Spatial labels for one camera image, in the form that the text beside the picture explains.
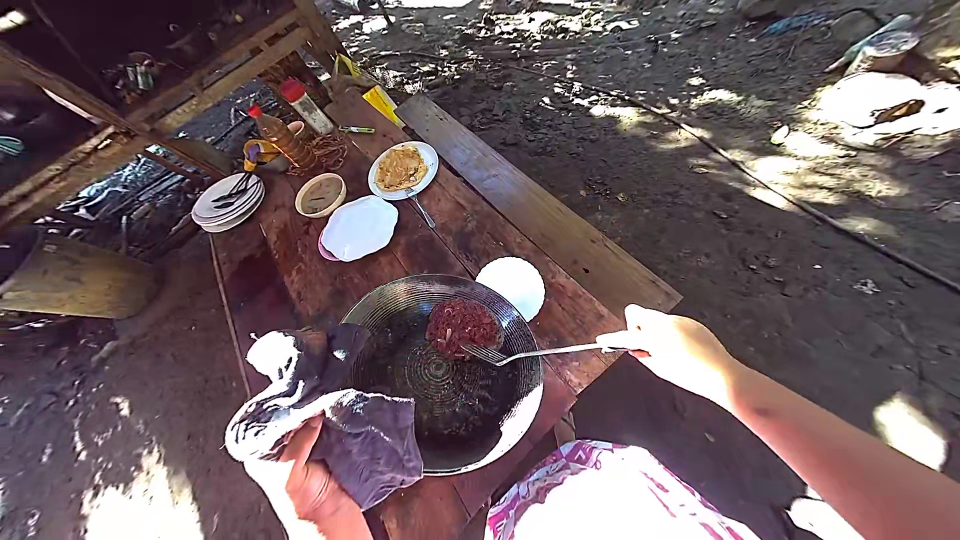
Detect person's right hand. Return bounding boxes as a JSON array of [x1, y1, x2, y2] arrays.
[[624, 303, 742, 412]]

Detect person's left hand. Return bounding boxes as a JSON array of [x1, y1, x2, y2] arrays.
[[244, 414, 364, 535]]

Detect grey and white cloth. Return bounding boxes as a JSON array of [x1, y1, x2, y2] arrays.
[[224, 324, 425, 512]]

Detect silver fork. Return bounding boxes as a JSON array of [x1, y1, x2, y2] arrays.
[[405, 188, 437, 230], [462, 330, 635, 368]]

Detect large round black pan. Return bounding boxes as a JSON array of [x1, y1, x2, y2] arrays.
[[340, 273, 545, 477]]

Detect person's left forearm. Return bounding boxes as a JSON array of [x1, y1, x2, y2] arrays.
[[277, 510, 375, 540]]

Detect person's right forearm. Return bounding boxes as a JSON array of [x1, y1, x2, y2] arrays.
[[726, 361, 960, 540]]

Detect round white plate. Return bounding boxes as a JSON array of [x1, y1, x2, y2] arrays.
[[474, 256, 547, 324]]

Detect grey wooden plank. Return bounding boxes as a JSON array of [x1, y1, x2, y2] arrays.
[[394, 91, 684, 319]]

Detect reddish brown food patty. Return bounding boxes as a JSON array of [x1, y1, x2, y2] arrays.
[[425, 299, 502, 360]]

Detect person's body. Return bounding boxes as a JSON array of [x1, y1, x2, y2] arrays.
[[483, 439, 763, 540]]

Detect brown wooden table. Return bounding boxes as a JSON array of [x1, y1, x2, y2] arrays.
[[209, 75, 630, 540]]

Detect white scalloped plate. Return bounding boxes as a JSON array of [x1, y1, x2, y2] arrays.
[[321, 195, 400, 263]]

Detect stack of white plates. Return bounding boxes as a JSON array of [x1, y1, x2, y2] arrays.
[[190, 172, 267, 234]]

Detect cream bowl with soup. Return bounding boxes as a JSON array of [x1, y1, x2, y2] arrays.
[[294, 173, 348, 219]]

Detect white plate under omelette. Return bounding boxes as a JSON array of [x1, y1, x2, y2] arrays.
[[367, 141, 440, 201]]

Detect black serving spoons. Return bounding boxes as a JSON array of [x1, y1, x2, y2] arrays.
[[211, 139, 264, 211]]

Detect yellow brown omelette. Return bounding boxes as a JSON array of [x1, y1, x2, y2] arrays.
[[375, 145, 429, 192]]

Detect yellow mug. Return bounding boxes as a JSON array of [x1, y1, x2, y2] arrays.
[[243, 121, 305, 172]]

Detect brown bottle with red cap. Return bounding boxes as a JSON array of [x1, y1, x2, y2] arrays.
[[247, 102, 318, 171]]

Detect large white round object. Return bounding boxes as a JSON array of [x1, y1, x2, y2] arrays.
[[815, 71, 960, 137]]

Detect yellow packet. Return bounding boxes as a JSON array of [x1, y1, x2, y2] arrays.
[[362, 84, 405, 128]]

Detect clear bottle with red cap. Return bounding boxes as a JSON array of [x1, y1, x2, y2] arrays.
[[279, 78, 336, 137]]

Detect long black hose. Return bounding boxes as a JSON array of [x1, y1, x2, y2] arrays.
[[510, 63, 960, 295]]

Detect tangle of brown strings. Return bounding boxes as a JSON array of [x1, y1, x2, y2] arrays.
[[303, 133, 348, 177]]

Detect wooden frame structure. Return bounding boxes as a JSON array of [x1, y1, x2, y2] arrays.
[[0, 0, 348, 235]]

